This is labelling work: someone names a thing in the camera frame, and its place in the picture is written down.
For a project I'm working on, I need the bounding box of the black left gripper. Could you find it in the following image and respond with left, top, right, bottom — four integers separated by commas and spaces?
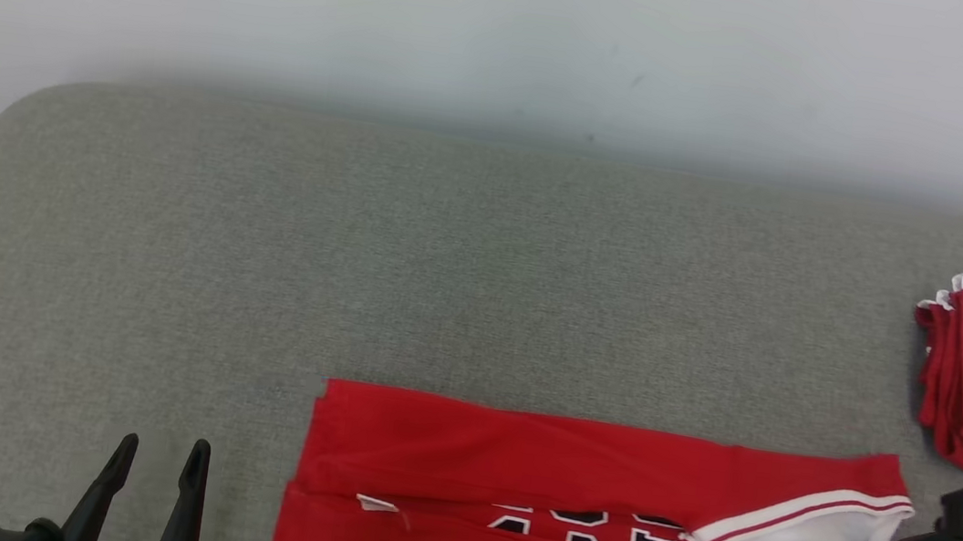
0, 414, 213, 541

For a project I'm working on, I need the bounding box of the red jersey with black number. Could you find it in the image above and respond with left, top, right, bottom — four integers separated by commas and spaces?
271, 373, 923, 541

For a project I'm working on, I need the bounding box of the grey fabric sofa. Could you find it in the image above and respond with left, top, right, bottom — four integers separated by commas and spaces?
0, 68, 963, 541

